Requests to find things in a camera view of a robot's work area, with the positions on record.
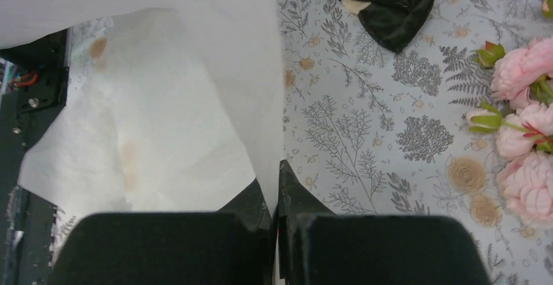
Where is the white translucent wrapping paper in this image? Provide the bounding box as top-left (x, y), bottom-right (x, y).
top-left (1, 0), bottom-right (284, 217)

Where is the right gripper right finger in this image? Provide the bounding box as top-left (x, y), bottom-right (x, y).
top-left (277, 160), bottom-right (333, 284)

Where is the pink fake flower bouquet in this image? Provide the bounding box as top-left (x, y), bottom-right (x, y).
top-left (464, 0), bottom-right (553, 230)

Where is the floral patterned table mat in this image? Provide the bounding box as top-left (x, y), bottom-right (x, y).
top-left (277, 0), bottom-right (552, 284)

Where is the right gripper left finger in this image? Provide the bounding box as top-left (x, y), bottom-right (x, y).
top-left (218, 179), bottom-right (273, 284)

